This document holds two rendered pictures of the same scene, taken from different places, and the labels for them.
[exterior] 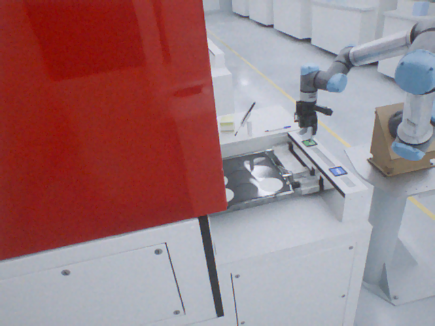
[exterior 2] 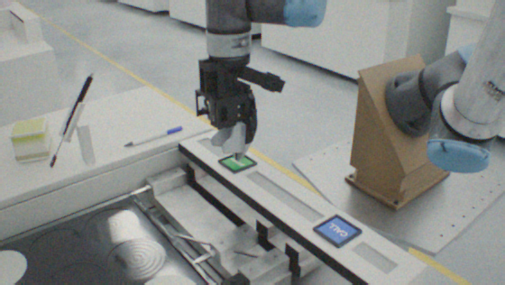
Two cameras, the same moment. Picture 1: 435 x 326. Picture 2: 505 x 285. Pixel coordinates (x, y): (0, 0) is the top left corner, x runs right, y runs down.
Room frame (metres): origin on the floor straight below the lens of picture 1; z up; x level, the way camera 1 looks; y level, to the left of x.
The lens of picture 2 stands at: (0.71, -0.12, 1.39)
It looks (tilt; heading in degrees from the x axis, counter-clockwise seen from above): 29 degrees down; 329
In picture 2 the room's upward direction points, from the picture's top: straight up
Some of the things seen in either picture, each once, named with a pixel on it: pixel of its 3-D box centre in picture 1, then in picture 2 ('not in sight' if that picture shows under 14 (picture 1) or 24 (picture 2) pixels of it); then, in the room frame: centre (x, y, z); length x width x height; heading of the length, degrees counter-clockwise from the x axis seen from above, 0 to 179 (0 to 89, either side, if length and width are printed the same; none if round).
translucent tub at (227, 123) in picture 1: (227, 124); (32, 140); (1.58, -0.10, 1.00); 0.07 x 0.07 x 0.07; 78
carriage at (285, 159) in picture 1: (293, 168); (210, 232); (1.28, -0.37, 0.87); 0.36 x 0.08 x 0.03; 7
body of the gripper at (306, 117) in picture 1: (306, 113); (226, 88); (1.33, -0.44, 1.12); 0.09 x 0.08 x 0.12; 97
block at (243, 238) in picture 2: (300, 172); (234, 243); (1.20, -0.38, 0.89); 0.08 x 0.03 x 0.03; 97
